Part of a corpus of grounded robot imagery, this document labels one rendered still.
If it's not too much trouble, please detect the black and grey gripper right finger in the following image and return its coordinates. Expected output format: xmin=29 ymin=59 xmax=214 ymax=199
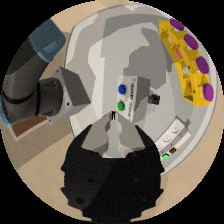
xmin=114 ymin=111 xmax=165 ymax=174

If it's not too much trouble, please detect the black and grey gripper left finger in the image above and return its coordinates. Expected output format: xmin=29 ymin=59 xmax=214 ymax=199
xmin=60 ymin=111 xmax=114 ymax=172

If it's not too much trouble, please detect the grey key housing with blue and green buttons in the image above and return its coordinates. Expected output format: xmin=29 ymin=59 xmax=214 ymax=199
xmin=117 ymin=76 xmax=160 ymax=123

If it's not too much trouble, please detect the purple round cap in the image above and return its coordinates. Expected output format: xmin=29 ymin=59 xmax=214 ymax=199
xmin=184 ymin=34 xmax=199 ymax=50
xmin=203 ymin=83 xmax=214 ymax=102
xmin=170 ymin=18 xmax=184 ymax=31
xmin=196 ymin=56 xmax=209 ymax=74

